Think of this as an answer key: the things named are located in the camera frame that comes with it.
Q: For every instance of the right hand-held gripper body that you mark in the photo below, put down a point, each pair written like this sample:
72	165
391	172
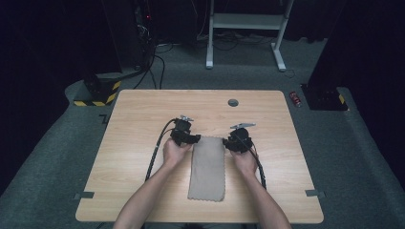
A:
242	141

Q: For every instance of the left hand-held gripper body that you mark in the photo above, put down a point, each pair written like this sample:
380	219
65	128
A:
181	132

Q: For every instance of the beige cloth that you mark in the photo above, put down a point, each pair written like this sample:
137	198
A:
207	171

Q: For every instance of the person's left hand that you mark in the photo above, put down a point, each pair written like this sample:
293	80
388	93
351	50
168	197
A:
174	154

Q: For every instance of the person's right hand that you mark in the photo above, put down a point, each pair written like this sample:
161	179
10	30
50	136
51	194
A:
245	162

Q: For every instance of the grey table grommet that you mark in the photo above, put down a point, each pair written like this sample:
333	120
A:
233	102

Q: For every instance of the red can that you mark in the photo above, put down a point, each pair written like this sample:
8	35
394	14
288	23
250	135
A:
295	99

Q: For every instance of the black floor tape mark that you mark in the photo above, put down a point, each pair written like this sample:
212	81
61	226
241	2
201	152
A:
104	118

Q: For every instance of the black base with yellow mark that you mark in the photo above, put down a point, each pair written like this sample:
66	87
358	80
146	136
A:
323	98

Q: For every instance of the black yellow striped base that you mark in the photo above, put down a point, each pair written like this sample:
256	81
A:
98	92

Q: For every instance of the dark equipment rack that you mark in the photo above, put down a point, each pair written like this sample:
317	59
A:
144	31

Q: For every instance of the white metal stand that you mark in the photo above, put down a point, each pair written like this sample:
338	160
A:
246	21

